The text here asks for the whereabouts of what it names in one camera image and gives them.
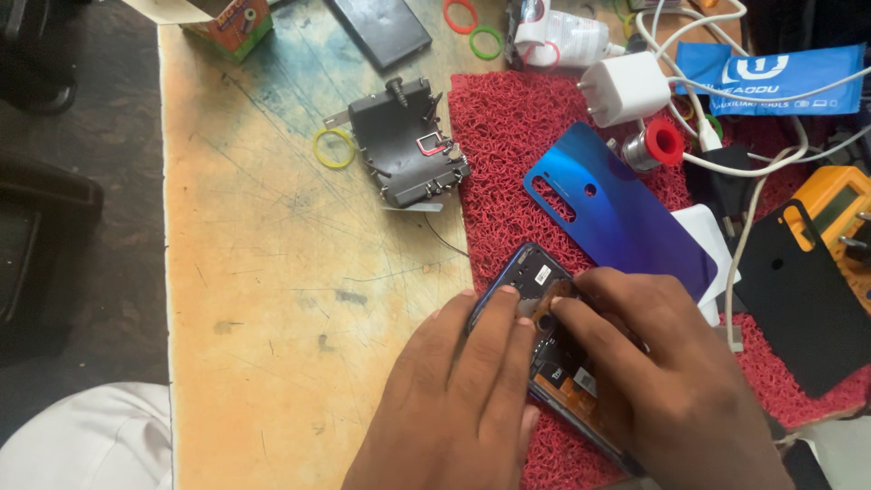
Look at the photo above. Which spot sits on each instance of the person's right hand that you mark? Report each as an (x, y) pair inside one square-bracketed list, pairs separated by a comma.
[(680, 388)]

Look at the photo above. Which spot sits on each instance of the person's left hand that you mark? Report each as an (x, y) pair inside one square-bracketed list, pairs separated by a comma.
[(442, 401)]

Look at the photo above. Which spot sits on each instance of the blue smartphone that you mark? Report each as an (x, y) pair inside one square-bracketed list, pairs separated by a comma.
[(554, 371)]

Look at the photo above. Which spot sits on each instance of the matte black phone back cover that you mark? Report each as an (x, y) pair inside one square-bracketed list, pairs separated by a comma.
[(803, 306)]

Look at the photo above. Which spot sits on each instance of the white plastic card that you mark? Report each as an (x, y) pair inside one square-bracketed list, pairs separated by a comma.
[(704, 231)]

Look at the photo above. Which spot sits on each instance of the white sheet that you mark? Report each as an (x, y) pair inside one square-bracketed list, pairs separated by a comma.
[(837, 456)]

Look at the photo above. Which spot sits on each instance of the glossy blue phone back cover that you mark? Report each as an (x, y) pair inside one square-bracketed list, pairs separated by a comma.
[(612, 204)]

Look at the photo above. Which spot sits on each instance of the black charger adapter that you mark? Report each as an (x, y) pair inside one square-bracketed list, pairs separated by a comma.
[(721, 187)]

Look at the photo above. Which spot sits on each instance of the yellow multimeter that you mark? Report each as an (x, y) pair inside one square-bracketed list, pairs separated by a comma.
[(833, 204)]

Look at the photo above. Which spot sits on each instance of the solder spool with red cap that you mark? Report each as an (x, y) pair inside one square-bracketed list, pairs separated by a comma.
[(657, 144)]

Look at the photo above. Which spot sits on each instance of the pink sim tray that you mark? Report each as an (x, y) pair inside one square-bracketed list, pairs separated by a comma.
[(430, 143)]

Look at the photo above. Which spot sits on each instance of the black magnetic block with screws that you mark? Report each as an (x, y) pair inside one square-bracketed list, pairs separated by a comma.
[(398, 146)]

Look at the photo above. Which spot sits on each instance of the red mesh work mat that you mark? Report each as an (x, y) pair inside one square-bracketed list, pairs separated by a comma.
[(503, 150)]

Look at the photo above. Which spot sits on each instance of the yellow rubber band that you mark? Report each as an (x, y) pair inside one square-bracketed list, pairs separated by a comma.
[(317, 148)]

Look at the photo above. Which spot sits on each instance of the white charger adapter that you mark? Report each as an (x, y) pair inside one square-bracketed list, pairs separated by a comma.
[(629, 88)]

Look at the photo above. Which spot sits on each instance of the blue tool packet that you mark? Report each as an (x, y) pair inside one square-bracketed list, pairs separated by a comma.
[(782, 78)]

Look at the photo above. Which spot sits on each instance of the red rubber band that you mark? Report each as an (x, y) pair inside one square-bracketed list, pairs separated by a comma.
[(525, 56)]

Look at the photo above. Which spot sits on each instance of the person's white clothing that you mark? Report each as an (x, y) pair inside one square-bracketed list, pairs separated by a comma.
[(88, 442)]

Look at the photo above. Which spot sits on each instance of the green rubber band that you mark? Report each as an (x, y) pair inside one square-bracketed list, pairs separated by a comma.
[(473, 42)]

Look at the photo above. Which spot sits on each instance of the white glue bottle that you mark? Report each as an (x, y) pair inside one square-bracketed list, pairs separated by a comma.
[(571, 37)]

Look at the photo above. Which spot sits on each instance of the black flat phone slab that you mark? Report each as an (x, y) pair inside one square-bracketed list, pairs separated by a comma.
[(381, 27)]

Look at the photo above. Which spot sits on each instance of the orange rubber band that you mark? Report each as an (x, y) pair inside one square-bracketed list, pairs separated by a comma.
[(447, 17)]

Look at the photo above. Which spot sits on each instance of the orange green cardboard box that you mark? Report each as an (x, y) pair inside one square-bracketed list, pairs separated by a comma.
[(231, 27)]

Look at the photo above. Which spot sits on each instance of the black chair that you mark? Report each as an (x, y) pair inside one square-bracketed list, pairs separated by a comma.
[(41, 224)]

